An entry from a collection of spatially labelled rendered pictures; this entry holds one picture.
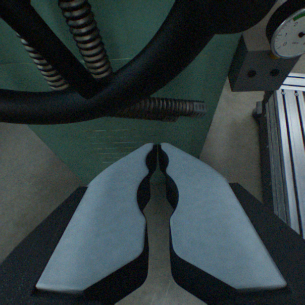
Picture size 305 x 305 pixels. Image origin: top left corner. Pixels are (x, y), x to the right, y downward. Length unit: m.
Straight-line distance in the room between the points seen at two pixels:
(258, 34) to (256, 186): 0.66
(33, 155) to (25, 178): 0.11
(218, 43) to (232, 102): 0.78
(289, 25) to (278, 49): 0.03
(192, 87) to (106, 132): 0.24
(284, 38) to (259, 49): 0.05
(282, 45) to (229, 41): 0.08
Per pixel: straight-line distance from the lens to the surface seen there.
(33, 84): 0.46
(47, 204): 0.96
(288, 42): 0.33
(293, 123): 0.84
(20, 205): 1.02
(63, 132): 0.57
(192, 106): 0.31
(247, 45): 0.36
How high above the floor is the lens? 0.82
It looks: 62 degrees down
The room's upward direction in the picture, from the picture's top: 5 degrees counter-clockwise
